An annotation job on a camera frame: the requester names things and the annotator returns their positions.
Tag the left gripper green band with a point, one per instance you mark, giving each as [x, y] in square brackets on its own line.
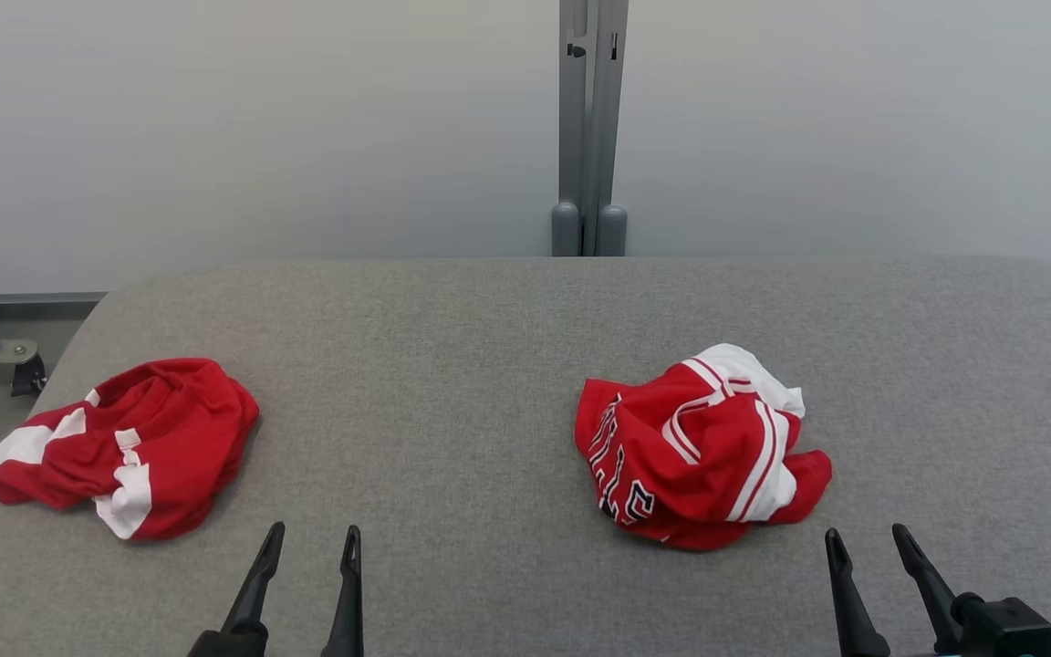
[234, 643]

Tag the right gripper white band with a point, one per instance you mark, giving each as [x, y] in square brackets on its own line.
[1009, 630]

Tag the red garment with white bands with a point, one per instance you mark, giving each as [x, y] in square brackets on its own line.
[179, 429]

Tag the red lettered garment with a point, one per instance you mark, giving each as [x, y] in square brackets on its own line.
[671, 474]

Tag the grey partition post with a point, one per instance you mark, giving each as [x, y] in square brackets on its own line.
[571, 137]

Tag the black caster wheel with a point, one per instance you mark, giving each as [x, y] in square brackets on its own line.
[30, 379]

